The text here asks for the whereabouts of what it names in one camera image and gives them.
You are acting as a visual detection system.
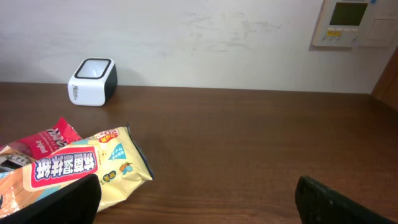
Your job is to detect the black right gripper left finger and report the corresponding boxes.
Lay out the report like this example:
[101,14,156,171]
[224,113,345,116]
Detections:
[1,174,101,224]

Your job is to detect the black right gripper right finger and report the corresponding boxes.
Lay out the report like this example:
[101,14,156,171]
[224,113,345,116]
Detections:
[295,175,395,224]

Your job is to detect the yellow snack bag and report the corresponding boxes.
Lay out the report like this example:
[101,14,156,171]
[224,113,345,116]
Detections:
[1,126,154,218]

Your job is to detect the red Hacks candy bag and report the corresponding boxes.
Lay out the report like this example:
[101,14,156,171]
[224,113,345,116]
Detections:
[1,117,82,159]

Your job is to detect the white barcode scanner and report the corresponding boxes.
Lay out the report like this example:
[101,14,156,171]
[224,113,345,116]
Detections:
[67,57,118,106]

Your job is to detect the brown wooden side panel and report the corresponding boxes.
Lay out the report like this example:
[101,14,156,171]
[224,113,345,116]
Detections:
[371,48,398,111]

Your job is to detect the beige wall control panel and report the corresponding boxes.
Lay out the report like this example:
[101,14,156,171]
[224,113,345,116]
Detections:
[312,0,397,48]

